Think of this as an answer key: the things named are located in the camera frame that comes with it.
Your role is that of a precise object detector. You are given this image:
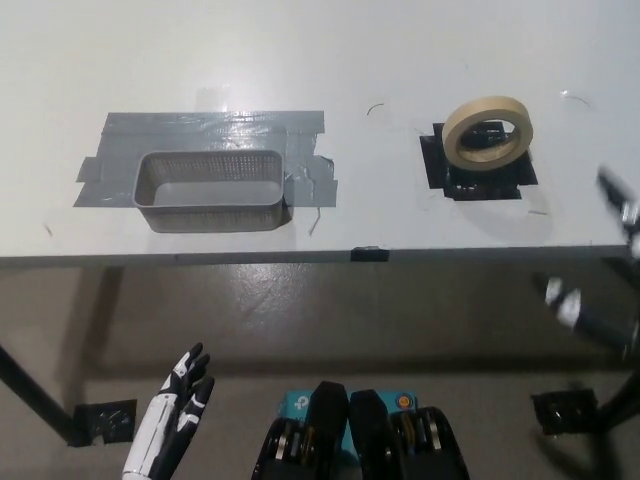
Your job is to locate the grey table leg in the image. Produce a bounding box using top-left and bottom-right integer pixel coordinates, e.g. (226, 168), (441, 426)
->
(63, 266), (125, 404)

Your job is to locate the black tape square patch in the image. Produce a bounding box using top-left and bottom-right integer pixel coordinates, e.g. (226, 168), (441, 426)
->
(418, 121), (539, 201)

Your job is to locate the grey duct tape patch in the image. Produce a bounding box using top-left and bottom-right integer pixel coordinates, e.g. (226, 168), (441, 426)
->
(72, 110), (340, 210)

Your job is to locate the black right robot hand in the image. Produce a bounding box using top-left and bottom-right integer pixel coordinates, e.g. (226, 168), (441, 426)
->
(532, 164), (640, 361)

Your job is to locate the teal box with white logo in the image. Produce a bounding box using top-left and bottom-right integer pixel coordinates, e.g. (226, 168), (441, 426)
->
(277, 389), (419, 451)

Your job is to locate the short black tape strip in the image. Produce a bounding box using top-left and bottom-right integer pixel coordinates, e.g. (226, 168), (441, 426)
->
(350, 245), (391, 264)

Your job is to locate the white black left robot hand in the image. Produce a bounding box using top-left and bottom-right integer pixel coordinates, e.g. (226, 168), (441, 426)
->
(122, 342), (216, 480)

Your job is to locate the black metal table leg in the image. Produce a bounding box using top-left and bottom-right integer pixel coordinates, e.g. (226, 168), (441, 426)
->
(594, 359), (640, 432)
(0, 343), (77, 442)

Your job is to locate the beige masking tape roll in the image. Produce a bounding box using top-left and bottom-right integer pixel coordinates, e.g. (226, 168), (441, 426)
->
(441, 94), (534, 169)

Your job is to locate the small grey mesh container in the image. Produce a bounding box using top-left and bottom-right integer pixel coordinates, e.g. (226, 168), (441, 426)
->
(131, 148), (286, 235)

